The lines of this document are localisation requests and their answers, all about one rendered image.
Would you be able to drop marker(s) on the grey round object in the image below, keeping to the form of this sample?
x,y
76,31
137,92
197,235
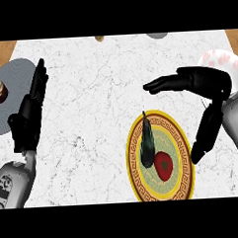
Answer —
x,y
157,35

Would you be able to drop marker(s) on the white bowl with pink hearts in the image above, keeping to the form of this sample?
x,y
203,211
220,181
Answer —
x,y
225,61

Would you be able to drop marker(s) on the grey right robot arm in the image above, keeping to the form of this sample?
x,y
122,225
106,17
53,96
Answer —
x,y
236,124

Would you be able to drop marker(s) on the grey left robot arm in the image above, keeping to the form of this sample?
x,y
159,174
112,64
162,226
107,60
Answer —
x,y
14,182

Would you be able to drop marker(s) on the yellow patterned plate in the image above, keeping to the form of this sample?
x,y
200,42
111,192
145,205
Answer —
x,y
159,155

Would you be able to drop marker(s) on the tan round object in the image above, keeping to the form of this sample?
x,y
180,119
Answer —
x,y
99,38

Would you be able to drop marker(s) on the dark green cucumber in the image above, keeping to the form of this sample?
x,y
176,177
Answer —
x,y
147,145

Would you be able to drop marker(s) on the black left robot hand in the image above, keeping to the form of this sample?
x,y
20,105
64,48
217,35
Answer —
x,y
28,116

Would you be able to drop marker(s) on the grey round placemat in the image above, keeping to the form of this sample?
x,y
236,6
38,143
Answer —
x,y
13,87

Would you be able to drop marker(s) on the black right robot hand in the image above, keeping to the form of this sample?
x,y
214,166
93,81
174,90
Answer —
x,y
204,82

